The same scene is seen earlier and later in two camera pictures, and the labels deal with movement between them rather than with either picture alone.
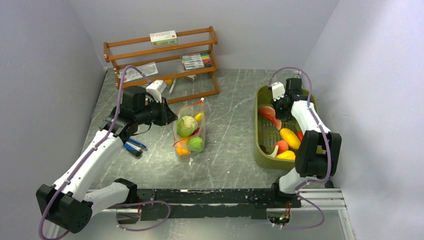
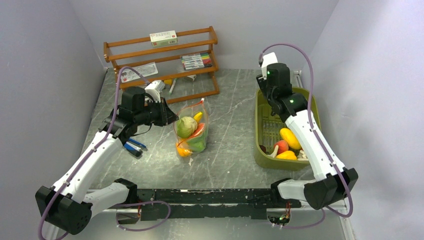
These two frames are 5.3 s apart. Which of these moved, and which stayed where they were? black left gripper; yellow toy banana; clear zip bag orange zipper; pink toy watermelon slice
Moved: pink toy watermelon slice
Stayed: yellow toy banana; black left gripper; clear zip bag orange zipper
